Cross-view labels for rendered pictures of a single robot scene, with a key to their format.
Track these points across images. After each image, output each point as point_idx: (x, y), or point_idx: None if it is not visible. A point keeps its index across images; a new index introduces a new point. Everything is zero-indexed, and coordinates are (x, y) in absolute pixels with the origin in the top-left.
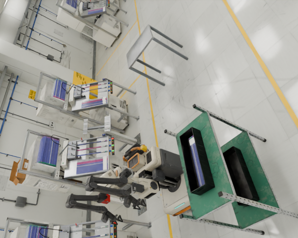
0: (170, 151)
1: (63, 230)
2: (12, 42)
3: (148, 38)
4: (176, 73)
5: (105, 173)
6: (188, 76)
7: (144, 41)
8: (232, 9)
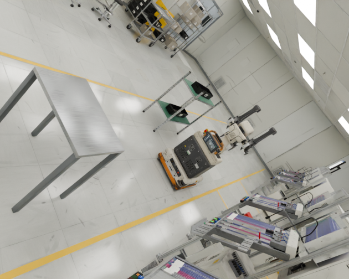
0: (184, 140)
1: (291, 205)
2: None
3: (82, 84)
4: (50, 164)
5: (245, 120)
6: None
7: (84, 93)
8: None
